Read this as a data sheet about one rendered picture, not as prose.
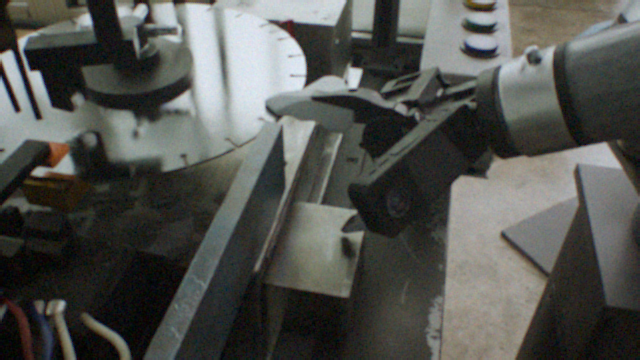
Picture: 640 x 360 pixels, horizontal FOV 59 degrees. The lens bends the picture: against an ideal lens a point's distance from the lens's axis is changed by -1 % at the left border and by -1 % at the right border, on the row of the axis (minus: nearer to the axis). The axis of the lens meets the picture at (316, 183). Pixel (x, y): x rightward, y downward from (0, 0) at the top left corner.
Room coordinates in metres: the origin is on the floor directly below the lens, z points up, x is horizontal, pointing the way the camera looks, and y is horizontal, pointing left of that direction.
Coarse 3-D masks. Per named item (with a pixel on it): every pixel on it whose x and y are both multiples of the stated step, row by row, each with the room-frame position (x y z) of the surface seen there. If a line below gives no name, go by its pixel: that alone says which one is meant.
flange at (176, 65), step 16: (160, 48) 0.52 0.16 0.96; (176, 48) 0.52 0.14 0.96; (112, 64) 0.48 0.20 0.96; (128, 64) 0.47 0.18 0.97; (144, 64) 0.48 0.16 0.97; (160, 64) 0.49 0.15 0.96; (176, 64) 0.49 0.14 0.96; (192, 64) 0.49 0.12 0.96; (96, 80) 0.46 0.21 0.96; (112, 80) 0.46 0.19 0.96; (128, 80) 0.46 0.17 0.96; (144, 80) 0.46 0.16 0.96; (160, 80) 0.46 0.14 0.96; (176, 80) 0.46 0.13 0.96; (96, 96) 0.45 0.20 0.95; (112, 96) 0.44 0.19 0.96; (128, 96) 0.44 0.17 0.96; (144, 96) 0.44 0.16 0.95; (160, 96) 0.45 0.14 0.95
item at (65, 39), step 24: (96, 0) 0.41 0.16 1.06; (96, 24) 0.41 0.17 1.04; (120, 24) 0.42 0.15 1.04; (24, 48) 0.40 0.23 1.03; (48, 48) 0.40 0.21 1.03; (72, 48) 0.40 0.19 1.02; (96, 48) 0.40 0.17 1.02; (120, 48) 0.41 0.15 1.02; (48, 72) 0.40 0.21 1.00; (72, 72) 0.42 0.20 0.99; (48, 96) 0.40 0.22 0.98
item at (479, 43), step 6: (474, 36) 0.66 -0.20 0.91; (480, 36) 0.66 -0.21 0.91; (486, 36) 0.66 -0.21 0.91; (468, 42) 0.64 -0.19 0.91; (474, 42) 0.64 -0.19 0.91; (480, 42) 0.64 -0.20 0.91; (486, 42) 0.64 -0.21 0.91; (492, 42) 0.64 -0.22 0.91; (468, 48) 0.63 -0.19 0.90; (474, 48) 0.63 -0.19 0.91; (480, 48) 0.63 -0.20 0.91; (486, 48) 0.63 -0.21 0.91; (492, 48) 0.63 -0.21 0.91
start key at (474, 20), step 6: (480, 12) 0.73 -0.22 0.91; (468, 18) 0.71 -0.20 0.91; (474, 18) 0.71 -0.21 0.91; (480, 18) 0.71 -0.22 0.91; (486, 18) 0.71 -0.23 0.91; (492, 18) 0.71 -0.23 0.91; (468, 24) 0.70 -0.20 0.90; (474, 24) 0.70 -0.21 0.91; (480, 24) 0.69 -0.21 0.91; (486, 24) 0.69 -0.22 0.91; (492, 24) 0.70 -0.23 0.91
